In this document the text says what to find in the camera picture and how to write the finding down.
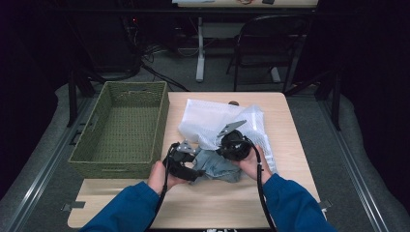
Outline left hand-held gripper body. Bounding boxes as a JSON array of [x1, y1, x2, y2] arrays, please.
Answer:
[[162, 139, 198, 183]]

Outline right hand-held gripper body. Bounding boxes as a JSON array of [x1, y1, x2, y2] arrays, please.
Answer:
[[216, 119, 256, 162]]

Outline light blue denim garment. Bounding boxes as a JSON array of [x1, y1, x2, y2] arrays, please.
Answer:
[[189, 147, 244, 185]]

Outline white mesh laundry bag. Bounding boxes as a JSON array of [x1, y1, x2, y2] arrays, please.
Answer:
[[177, 98, 278, 175]]

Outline green woven basket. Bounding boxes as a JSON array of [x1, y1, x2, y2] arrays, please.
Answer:
[[67, 80, 170, 180]]

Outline person's left hand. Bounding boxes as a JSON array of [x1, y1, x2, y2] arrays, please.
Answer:
[[147, 159, 189, 196]]

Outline person's right hand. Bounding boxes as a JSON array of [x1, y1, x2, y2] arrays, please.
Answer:
[[231, 144, 274, 186]]

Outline white desk leg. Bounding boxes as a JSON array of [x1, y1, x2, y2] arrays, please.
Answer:
[[195, 16, 206, 83]]

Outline black metal chair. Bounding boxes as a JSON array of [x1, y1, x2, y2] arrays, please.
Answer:
[[225, 14, 311, 94]]

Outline black metal stand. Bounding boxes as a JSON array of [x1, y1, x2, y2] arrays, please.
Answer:
[[66, 69, 98, 128], [283, 69, 342, 131]]

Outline left hand-held gripper black cable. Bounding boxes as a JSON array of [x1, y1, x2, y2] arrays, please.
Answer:
[[144, 143, 180, 232]]

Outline hand-held gripper black cable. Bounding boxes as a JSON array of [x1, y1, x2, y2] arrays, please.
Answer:
[[144, 143, 180, 232], [243, 136, 278, 232]]

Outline right hand-held gripper black cable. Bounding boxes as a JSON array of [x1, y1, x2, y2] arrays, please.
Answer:
[[243, 136, 278, 232]]

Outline black floor cables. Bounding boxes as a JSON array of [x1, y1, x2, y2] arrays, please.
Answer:
[[140, 44, 190, 93]]

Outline grey metal table bracket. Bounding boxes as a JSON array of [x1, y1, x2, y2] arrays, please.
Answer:
[[318, 198, 334, 211], [60, 200, 87, 213]]

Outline grey floor rail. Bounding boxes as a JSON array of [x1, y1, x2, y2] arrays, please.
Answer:
[[317, 96, 392, 232], [4, 96, 95, 232]]

